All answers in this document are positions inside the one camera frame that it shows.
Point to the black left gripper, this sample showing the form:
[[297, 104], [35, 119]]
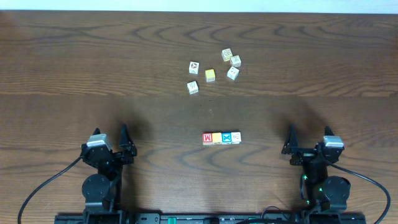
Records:
[[112, 155]]

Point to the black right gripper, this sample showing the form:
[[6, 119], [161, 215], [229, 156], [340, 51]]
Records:
[[291, 147]]

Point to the green sided wooden block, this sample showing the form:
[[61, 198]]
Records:
[[236, 137]]

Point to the blue X wooden block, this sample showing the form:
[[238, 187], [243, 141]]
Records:
[[226, 138]]

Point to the yellow M wooden block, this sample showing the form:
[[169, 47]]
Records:
[[217, 138]]

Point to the red letter wooden block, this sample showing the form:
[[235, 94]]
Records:
[[207, 139]]

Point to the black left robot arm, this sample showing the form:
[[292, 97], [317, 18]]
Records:
[[102, 190]]

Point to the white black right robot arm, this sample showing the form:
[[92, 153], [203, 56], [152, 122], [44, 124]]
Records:
[[326, 195]]

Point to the wooden block green W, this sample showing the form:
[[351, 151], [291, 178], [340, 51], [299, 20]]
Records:
[[192, 87]]

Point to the plain white wooden block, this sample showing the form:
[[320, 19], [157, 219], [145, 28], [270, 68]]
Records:
[[233, 73]]

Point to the wooden block red side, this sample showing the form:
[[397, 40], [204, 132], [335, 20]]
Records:
[[235, 61]]

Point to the wooden block with face picture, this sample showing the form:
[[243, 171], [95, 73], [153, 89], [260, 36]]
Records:
[[194, 67]]

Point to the yellow top wooden block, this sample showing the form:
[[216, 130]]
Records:
[[210, 75]]

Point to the wooden block yellow side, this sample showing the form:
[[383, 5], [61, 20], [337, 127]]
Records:
[[226, 54]]

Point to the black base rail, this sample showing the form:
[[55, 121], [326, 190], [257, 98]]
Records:
[[155, 218]]

